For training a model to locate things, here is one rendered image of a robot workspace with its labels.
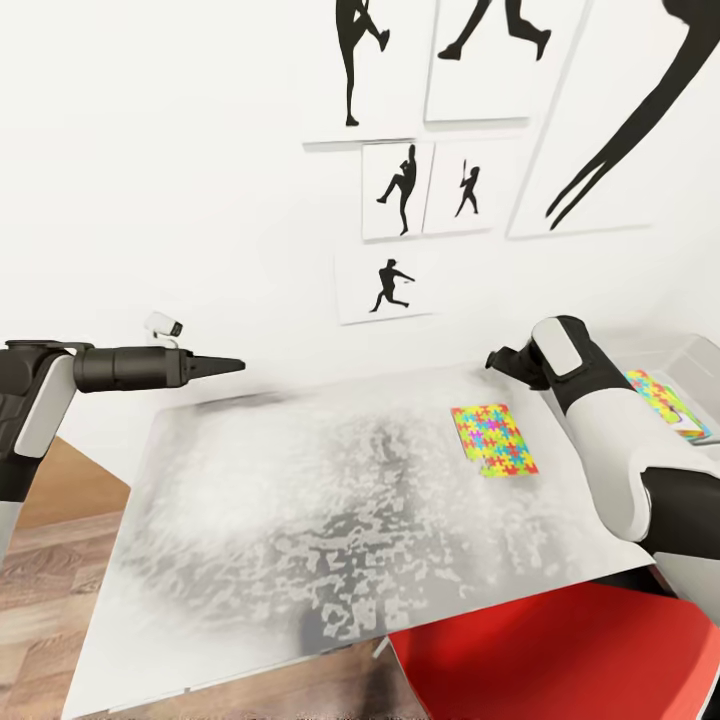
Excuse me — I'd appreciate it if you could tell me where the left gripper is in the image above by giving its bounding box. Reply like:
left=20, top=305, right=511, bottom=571
left=112, top=345, right=246, bottom=391

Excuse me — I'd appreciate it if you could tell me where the board game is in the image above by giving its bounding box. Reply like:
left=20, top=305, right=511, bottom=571
left=684, top=419, right=713, bottom=442
left=662, top=384, right=705, bottom=438

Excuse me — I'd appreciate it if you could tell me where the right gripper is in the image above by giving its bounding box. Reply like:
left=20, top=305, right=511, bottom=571
left=485, top=346, right=550, bottom=391

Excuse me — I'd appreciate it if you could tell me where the jigsaw puzzle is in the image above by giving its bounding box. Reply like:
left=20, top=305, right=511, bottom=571
left=624, top=369, right=685, bottom=425
left=451, top=404, right=539, bottom=479

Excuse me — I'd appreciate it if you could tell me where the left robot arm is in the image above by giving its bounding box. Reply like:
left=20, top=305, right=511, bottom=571
left=0, top=311, right=246, bottom=567

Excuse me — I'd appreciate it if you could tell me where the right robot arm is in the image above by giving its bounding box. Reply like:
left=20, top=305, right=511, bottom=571
left=485, top=316, right=720, bottom=627

